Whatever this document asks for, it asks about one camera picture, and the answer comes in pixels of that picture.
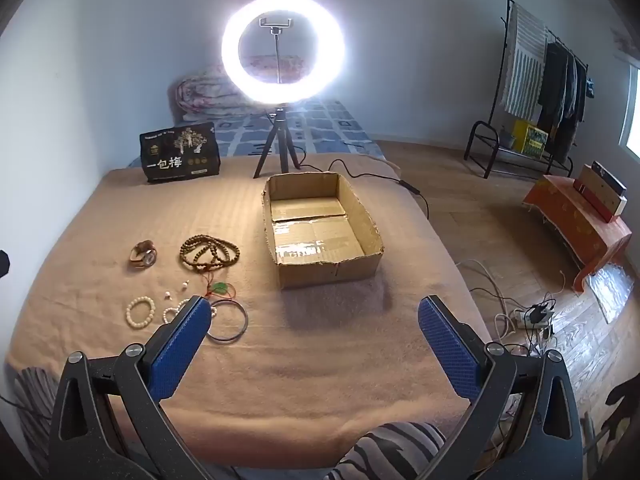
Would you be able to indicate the window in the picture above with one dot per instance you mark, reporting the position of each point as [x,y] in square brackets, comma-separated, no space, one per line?
[631,110]

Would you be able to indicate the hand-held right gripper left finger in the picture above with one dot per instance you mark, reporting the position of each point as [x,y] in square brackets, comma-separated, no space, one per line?
[180,345]

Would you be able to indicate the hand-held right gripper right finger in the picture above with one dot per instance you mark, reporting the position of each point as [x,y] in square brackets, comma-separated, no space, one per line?
[447,350]

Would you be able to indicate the cardboard box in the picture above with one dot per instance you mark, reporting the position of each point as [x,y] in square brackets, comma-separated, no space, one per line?
[325,270]

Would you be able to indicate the yellow box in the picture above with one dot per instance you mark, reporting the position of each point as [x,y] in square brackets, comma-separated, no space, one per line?
[532,139]

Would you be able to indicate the blue patterned bedsheet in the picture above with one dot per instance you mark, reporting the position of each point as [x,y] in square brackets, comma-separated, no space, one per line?
[330,130]

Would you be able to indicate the striped towel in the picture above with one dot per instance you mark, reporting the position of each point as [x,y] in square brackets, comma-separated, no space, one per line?
[522,60]

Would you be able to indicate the thin black bangle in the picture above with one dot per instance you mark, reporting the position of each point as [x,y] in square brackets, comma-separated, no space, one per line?
[246,321]

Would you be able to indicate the black snack bag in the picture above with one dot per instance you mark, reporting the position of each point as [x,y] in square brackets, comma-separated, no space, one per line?
[180,160]

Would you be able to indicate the black clothes rack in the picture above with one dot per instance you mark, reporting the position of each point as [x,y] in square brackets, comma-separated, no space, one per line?
[475,132]

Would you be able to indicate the orange cloth covered table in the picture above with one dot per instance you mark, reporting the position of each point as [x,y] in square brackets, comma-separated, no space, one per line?
[575,225]

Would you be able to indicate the black tripod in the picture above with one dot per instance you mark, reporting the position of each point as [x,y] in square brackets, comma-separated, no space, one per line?
[276,119]

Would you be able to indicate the brown gift box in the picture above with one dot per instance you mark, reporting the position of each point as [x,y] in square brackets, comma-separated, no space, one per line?
[600,190]

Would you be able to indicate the dark hanging clothes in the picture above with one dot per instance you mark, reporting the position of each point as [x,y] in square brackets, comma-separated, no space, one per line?
[557,90]

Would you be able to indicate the white power strip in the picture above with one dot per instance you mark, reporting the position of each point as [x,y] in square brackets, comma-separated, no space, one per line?
[525,317]

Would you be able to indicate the folded floral quilt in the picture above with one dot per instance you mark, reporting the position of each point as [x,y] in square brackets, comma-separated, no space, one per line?
[200,92]

